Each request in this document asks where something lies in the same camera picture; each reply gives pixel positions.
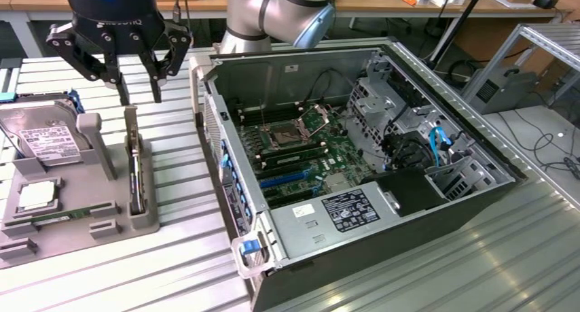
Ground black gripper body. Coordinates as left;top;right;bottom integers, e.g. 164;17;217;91
61;0;167;56

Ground green graphics card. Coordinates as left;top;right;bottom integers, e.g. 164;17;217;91
123;104;149;215

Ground hard disk with blue carrier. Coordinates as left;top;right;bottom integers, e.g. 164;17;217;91
0;87;87;167

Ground CPU socket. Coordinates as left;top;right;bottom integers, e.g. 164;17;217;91
267;121;313;150

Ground silver socket cover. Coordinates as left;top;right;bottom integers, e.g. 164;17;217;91
296;103;341;136

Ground grey parts rack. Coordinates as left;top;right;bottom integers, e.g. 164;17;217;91
0;113;163;271

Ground silver CPU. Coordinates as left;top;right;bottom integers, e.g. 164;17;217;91
17;181;56;209

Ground green RAM stick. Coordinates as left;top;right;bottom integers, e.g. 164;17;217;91
261;148;327;167
11;208;95;226

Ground blue expansion slot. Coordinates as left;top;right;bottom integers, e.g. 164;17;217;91
257;171;307;189

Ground green motherboard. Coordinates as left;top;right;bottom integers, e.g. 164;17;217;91
235;103;387;209

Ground silver chipset heatsink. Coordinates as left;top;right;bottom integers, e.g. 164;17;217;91
324;174;359;192

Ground wooden desk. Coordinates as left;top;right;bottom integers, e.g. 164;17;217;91
0;0;575;20

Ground blue case latch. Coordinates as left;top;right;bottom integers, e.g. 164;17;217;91
239;240;260;258

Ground silver power supply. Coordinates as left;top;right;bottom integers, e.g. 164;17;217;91
267;181;403;262

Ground black plastic box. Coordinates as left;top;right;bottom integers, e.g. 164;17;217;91
375;167;448;218

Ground black tripod pole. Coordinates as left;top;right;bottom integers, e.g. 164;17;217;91
428;0;491;63

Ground open black PC case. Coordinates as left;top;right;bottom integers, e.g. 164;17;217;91
188;36;531;312

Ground silver slotted disk bay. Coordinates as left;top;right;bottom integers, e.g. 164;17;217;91
424;155;516;203

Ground grey tower computer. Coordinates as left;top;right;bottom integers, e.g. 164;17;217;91
461;69;552;115

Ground white papers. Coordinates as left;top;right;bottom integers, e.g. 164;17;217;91
487;0;539;10

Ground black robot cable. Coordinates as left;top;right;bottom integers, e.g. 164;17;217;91
171;0;191;24

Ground black wire loop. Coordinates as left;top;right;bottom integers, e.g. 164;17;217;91
301;69;355;105

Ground black wire bundle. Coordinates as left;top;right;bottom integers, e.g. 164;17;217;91
383;135;432;171

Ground blue wire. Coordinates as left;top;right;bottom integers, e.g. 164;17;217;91
428;126;452;172

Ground aluminium profile frame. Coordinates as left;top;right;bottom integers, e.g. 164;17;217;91
461;22;580;109

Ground black cable tangle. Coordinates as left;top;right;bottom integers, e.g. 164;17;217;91
532;131;580;181

